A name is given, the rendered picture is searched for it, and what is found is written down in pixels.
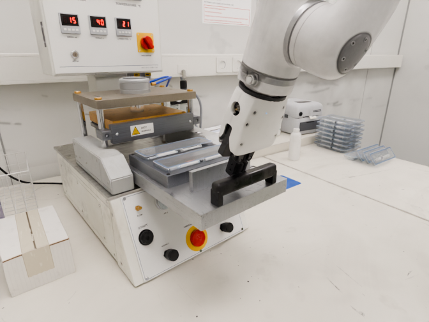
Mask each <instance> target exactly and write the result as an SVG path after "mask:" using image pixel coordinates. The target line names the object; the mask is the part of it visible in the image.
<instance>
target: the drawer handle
mask: <svg viewBox="0 0 429 322"><path fill-rule="evenodd" d="M276 175H277V170H276V164H274V163H272V162H268V163H266V164H263V165H260V166H257V167H254V168H252V169H249V170H246V171H243V172H240V173H237V174H234V175H232V176H228V177H226V178H223V179H220V180H217V181H214V182H213V183H212V189H211V204H213V205H215V206H217V207H220V206H223V197H224V196H225V195H227V194H230V193H232V192H235V191H237V190H240V189H242V188H245V187H247V186H250V185H253V184H254V183H257V182H260V181H262V180H265V181H266V182H268V183H271V184H274V183H276Z"/></svg>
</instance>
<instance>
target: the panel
mask: <svg viewBox="0 0 429 322"><path fill-rule="evenodd" d="M154 199H155V198H154V197H153V196H152V195H150V194H148V193H147V192H146V191H145V190H141V191H138V192H135V193H132V194H128V195H125V196H123V197H120V200H121V204H122V207H123V211H124V215H125V218H126V222H127V225H128V229H129V232H130V236H131V238H132V242H133V246H134V249H135V253H136V256H137V260H138V263H139V267H140V271H141V274H142V278H143V281H144V283H145V282H147V281H149V280H151V279H153V278H155V277H157V276H159V275H160V274H162V273H164V272H166V271H168V270H170V269H172V268H173V267H175V266H177V265H180V264H181V263H183V262H185V261H187V260H189V259H191V258H193V257H194V256H196V255H198V254H200V253H202V252H204V251H206V250H207V249H210V248H211V247H214V246H215V245H217V244H219V243H221V242H223V241H225V240H227V239H229V238H230V237H232V236H234V235H236V234H238V233H240V232H241V231H244V230H245V229H244V226H243V222H242V220H241V216H240V213H239V214H237V215H235V216H233V217H231V218H228V219H227V220H224V221H222V222H220V223H218V224H216V225H214V226H211V227H209V228H207V229H205V230H203V232H204V234H205V236H206V239H205V242H204V244H203V245H202V246H200V247H196V246H193V245H192V243H191V241H190V235H191V233H192V232H193V231H194V230H196V229H197V228H196V227H195V226H193V225H192V224H190V223H189V222H188V221H186V220H185V219H184V218H182V217H181V216H179V215H178V214H177V213H175V212H174V211H172V210H171V209H168V210H165V211H161V210H159V209H158V208H157V207H156V206H155V204H154ZM225 222H231V223H232V224H233V226H234V229H233V231H232V232H231V233H226V232H224V231H221V229H220V224H222V223H225ZM144 231H151V232H152V234H153V240H152V242H151V243H150V244H143V243H142V242H141V240H140V236H141V234H142V233H143V232H144ZM168 249H176V250H177V251H178V252H179V257H178V259H177V260H176V261H169V260H167V259H166V258H165V257H164V256H163V255H164V252H165V250H168Z"/></svg>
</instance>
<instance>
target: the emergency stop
mask: <svg viewBox="0 0 429 322"><path fill-rule="evenodd" d="M205 239H206V236H205V234H204V232H203V231H200V230H199V229H196V230H194V231H193V232H192V233H191V235H190V241H191V243H192V245H193V246H196V247H200V246H202V245H203V244H204V242H205Z"/></svg>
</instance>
